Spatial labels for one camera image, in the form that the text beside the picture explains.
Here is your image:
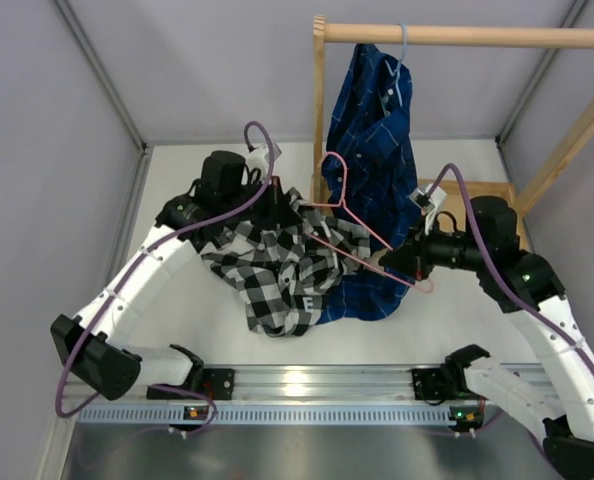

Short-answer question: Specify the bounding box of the black white checkered shirt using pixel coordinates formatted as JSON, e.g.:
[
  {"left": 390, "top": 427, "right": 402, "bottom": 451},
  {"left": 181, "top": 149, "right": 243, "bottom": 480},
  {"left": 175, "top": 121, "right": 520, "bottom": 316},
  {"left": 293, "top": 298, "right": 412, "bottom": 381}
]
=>
[{"left": 201, "top": 188, "right": 370, "bottom": 338}]

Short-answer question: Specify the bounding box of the pink wire hanger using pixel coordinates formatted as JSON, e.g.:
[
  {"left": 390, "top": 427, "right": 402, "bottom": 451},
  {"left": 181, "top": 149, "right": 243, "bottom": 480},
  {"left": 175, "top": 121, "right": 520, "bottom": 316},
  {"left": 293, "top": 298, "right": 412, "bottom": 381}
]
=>
[{"left": 308, "top": 151, "right": 434, "bottom": 294}]

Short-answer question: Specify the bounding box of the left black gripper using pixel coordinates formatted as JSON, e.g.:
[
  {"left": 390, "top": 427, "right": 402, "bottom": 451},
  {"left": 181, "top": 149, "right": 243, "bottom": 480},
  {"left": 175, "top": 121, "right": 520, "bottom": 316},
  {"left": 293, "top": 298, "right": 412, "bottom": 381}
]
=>
[{"left": 221, "top": 176, "right": 302, "bottom": 231}]

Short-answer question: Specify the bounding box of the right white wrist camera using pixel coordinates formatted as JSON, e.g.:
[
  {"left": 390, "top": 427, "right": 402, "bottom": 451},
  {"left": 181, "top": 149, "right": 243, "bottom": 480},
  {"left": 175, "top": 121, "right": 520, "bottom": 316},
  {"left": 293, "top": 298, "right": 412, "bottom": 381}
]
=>
[{"left": 409, "top": 184, "right": 447, "bottom": 234}]

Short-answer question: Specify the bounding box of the aluminium frame post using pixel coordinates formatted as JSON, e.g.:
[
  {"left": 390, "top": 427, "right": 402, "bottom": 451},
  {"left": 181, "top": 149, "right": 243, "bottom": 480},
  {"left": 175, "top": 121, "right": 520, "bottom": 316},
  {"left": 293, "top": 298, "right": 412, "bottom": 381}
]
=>
[
  {"left": 49, "top": 0, "right": 151, "bottom": 151},
  {"left": 495, "top": 0, "right": 591, "bottom": 149}
]

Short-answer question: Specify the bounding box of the slotted grey cable duct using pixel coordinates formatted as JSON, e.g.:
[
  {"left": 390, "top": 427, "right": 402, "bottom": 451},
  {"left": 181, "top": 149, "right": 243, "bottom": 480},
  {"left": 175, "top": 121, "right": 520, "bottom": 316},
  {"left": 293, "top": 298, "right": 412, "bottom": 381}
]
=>
[{"left": 78, "top": 404, "right": 460, "bottom": 427}]

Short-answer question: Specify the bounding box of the right aluminium frame post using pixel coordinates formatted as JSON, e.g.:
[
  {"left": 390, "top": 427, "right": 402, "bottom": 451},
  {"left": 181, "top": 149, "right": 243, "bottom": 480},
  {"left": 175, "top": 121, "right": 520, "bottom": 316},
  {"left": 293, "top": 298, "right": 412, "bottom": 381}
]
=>
[{"left": 495, "top": 0, "right": 591, "bottom": 149}]

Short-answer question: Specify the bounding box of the left aluminium frame post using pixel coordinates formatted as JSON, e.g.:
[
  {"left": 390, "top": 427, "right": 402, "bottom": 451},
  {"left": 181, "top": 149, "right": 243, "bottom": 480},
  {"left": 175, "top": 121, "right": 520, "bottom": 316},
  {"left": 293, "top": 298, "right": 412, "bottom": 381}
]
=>
[{"left": 49, "top": 0, "right": 151, "bottom": 151}]

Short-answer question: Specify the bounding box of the blue plaid shirt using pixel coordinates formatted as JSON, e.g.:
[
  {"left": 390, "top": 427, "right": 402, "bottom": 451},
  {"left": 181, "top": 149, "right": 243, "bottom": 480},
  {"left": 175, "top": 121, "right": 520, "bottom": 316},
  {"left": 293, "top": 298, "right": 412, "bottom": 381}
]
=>
[{"left": 314, "top": 41, "right": 425, "bottom": 325}]

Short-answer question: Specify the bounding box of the blue wire hanger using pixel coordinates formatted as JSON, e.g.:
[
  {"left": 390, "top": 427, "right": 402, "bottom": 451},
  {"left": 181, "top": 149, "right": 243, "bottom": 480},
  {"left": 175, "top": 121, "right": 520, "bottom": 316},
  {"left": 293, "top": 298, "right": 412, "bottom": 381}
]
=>
[{"left": 387, "top": 23, "right": 408, "bottom": 106}]

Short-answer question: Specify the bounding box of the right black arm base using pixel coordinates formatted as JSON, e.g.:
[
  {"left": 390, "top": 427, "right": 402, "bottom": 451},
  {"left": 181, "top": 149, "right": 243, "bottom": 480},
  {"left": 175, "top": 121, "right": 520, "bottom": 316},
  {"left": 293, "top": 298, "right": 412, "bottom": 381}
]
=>
[{"left": 411, "top": 366, "right": 474, "bottom": 405}]

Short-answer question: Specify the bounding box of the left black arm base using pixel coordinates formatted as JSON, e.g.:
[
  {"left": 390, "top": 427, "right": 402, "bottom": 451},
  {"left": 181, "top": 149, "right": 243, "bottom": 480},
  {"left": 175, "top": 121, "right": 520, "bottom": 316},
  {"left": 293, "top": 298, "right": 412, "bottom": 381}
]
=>
[{"left": 146, "top": 344, "right": 235, "bottom": 400}]

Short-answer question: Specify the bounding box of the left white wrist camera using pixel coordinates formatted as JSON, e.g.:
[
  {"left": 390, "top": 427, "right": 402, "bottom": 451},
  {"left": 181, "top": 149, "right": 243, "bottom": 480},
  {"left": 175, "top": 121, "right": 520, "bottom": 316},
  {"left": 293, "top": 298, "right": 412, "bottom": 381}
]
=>
[{"left": 246, "top": 143, "right": 282, "bottom": 176}]

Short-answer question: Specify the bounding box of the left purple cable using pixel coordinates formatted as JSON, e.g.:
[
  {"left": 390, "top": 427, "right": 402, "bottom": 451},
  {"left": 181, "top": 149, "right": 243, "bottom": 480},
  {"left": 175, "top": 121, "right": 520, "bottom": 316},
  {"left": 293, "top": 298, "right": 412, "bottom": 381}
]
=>
[{"left": 55, "top": 120, "right": 277, "bottom": 431}]

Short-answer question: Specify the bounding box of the aluminium mounting rail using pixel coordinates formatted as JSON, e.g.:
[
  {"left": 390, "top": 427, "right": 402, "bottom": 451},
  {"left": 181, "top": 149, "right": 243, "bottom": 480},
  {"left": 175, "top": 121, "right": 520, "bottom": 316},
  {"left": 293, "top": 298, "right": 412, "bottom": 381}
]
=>
[{"left": 59, "top": 363, "right": 553, "bottom": 404}]

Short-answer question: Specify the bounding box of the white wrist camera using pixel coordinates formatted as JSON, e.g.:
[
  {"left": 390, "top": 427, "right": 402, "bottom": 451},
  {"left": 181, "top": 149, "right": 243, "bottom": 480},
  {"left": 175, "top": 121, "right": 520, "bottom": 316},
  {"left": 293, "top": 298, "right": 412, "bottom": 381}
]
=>
[
  {"left": 246, "top": 143, "right": 282, "bottom": 176},
  {"left": 409, "top": 184, "right": 447, "bottom": 234}
]

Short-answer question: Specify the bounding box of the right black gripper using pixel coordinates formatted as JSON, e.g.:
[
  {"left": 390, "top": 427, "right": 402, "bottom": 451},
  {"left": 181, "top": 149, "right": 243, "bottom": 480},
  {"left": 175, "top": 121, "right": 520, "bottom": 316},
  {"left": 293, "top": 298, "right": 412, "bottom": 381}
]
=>
[{"left": 378, "top": 214, "right": 488, "bottom": 283}]

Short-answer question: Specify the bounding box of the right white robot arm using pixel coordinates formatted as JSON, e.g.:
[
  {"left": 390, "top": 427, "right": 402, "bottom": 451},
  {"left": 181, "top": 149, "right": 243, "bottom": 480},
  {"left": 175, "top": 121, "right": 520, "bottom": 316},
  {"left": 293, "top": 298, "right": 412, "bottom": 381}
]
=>
[{"left": 379, "top": 196, "right": 594, "bottom": 479}]

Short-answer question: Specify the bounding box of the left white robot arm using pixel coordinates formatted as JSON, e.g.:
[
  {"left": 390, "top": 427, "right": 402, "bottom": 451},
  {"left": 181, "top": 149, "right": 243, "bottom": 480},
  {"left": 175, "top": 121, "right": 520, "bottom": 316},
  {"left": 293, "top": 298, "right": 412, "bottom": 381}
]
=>
[{"left": 50, "top": 176, "right": 272, "bottom": 418}]

